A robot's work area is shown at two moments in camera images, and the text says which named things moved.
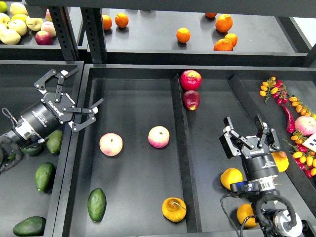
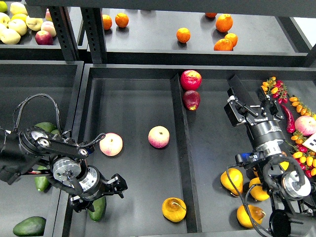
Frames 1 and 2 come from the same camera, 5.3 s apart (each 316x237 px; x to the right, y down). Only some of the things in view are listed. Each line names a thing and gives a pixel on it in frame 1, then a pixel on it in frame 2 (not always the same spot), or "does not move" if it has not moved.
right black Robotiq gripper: x=231 y=142 -> x=235 y=110
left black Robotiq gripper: x=61 y=105 -> x=105 y=188
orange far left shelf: x=107 y=21 does not move
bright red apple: x=190 y=80 does not move
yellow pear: x=174 y=209 does not move
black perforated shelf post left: x=65 y=33 does not move
